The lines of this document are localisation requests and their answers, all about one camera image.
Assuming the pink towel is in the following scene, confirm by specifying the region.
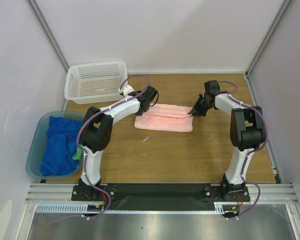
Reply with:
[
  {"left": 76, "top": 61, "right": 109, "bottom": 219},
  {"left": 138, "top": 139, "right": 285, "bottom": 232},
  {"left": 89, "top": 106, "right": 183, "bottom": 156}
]
[{"left": 134, "top": 103, "right": 193, "bottom": 133}]

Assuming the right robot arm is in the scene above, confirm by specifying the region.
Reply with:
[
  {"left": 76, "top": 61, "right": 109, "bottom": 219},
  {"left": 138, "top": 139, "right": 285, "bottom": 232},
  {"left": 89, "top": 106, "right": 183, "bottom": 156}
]
[{"left": 188, "top": 80, "right": 268, "bottom": 202}]

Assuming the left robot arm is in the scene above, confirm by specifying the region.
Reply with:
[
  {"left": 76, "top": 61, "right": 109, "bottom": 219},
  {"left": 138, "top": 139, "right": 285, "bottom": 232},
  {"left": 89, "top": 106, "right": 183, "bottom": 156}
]
[{"left": 71, "top": 85, "right": 159, "bottom": 201}]

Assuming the white perforated plastic basket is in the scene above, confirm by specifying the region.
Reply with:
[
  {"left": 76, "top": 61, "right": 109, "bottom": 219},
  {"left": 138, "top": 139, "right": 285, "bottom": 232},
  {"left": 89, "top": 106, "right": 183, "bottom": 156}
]
[{"left": 64, "top": 61, "right": 128, "bottom": 105}]

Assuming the green towel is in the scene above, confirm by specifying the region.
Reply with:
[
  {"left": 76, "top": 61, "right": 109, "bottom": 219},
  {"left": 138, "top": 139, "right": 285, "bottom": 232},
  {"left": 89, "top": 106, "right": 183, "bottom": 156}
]
[{"left": 72, "top": 148, "right": 83, "bottom": 161}]

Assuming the blue towel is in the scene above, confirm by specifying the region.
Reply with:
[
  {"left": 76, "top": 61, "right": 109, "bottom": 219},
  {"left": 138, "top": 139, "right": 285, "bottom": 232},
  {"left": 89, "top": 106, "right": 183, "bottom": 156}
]
[{"left": 40, "top": 116, "right": 82, "bottom": 176}]

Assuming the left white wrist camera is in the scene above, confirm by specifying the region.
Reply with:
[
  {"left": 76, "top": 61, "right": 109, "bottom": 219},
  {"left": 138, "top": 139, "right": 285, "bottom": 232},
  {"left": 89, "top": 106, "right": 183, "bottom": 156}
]
[{"left": 118, "top": 84, "right": 135, "bottom": 98}]

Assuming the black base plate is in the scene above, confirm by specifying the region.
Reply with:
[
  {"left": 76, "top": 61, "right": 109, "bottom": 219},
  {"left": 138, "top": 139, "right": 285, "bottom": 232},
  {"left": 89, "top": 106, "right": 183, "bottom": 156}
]
[{"left": 71, "top": 182, "right": 251, "bottom": 211}]

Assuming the right aluminium frame post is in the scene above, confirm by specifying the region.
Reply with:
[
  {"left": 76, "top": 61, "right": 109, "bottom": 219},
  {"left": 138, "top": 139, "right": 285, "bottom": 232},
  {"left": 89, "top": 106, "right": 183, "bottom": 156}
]
[{"left": 245, "top": 0, "right": 292, "bottom": 76}]

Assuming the aluminium frame post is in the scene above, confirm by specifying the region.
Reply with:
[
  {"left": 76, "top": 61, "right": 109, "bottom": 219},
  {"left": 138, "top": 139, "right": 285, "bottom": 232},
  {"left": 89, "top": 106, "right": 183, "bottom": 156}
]
[
  {"left": 26, "top": 0, "right": 70, "bottom": 73},
  {"left": 245, "top": 0, "right": 292, "bottom": 76}
]

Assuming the slotted aluminium rail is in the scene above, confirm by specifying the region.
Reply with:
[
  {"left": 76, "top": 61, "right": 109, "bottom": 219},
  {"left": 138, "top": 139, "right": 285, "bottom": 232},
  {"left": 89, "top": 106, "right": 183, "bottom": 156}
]
[{"left": 25, "top": 183, "right": 298, "bottom": 216}]

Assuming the left aluminium frame post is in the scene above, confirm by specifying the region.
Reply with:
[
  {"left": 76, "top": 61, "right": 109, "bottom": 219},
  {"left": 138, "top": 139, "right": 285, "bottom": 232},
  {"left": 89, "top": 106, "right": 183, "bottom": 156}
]
[{"left": 26, "top": 0, "right": 70, "bottom": 73}]

